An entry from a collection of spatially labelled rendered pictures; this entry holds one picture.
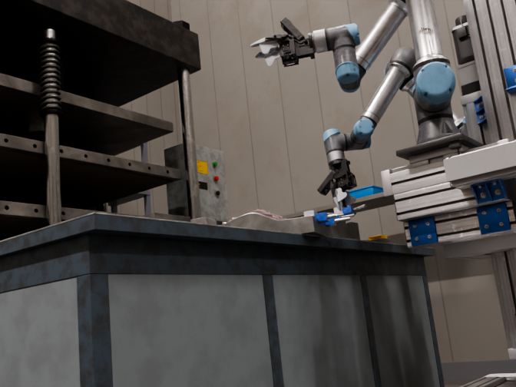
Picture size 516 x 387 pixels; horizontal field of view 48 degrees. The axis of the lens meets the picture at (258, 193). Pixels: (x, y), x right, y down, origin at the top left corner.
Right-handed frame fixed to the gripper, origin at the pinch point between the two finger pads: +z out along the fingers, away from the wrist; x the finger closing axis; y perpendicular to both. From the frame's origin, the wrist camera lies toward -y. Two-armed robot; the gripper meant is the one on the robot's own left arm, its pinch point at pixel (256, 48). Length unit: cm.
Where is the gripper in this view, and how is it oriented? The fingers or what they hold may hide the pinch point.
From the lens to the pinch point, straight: 209.6
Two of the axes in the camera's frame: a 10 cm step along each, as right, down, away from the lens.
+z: -9.7, 1.5, 2.0
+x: 2.4, 3.2, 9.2
